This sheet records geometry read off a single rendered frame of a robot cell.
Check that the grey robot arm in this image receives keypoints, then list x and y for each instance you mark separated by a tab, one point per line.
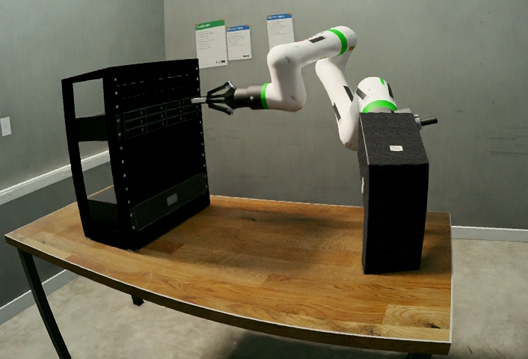
287	91

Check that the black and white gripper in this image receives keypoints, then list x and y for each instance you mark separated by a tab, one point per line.
234	93

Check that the black server rack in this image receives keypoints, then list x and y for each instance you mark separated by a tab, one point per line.
160	177

